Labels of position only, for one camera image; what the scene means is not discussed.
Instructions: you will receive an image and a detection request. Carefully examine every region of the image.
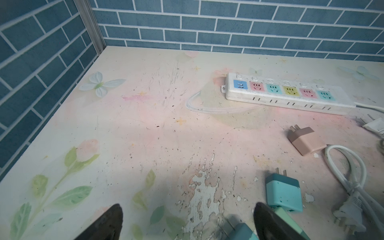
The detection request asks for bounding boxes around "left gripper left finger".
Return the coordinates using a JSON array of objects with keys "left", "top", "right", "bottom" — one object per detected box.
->
[{"left": 75, "top": 204, "right": 123, "bottom": 240}]

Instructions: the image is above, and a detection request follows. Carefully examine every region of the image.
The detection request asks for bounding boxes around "blue socket white cable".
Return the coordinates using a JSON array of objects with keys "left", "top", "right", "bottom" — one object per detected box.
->
[{"left": 324, "top": 144, "right": 384, "bottom": 235}]

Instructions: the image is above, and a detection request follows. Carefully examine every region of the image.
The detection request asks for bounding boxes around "long white power strip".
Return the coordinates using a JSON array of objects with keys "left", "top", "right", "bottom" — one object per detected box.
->
[{"left": 221, "top": 73, "right": 356, "bottom": 115}]

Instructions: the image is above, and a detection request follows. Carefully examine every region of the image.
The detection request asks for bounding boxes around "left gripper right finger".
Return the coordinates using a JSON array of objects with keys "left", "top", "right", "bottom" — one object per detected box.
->
[{"left": 254, "top": 202, "right": 298, "bottom": 240}]

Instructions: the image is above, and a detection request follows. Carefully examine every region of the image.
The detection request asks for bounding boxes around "white power strip cable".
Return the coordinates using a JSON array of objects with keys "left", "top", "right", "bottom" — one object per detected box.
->
[{"left": 354, "top": 101, "right": 384, "bottom": 114}]

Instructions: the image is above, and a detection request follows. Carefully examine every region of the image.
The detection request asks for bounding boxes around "teal USB charger plug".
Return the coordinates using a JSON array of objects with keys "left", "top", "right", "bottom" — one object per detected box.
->
[
  {"left": 265, "top": 168, "right": 303, "bottom": 213},
  {"left": 227, "top": 223, "right": 259, "bottom": 240}
]

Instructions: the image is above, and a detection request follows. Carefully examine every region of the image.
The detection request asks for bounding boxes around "green USB charger plug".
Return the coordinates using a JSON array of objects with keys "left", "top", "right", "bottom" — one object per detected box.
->
[{"left": 274, "top": 207, "right": 310, "bottom": 240}]

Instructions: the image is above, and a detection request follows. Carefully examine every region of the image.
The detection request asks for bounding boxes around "pink USB charger plug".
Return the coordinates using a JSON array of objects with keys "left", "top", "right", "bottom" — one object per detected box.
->
[{"left": 288, "top": 125, "right": 327, "bottom": 156}]

